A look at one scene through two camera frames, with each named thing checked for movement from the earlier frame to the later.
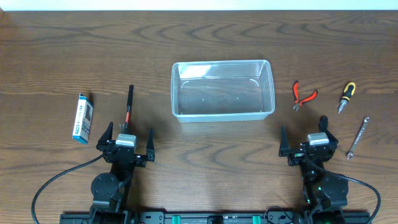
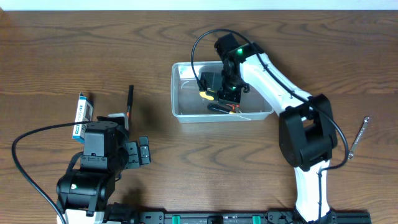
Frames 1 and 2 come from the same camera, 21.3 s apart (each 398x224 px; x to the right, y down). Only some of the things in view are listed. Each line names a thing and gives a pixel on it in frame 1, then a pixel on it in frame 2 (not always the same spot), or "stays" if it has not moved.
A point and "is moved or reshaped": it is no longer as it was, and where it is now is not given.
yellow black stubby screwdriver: [349, 91] -> [203, 94]
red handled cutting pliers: [297, 103] is moved or reshaped
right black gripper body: [310, 151] -> [229, 95]
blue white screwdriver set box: [83, 119] stays
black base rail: [163, 217] stays
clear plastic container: [222, 91] stays
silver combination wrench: [350, 154] stays
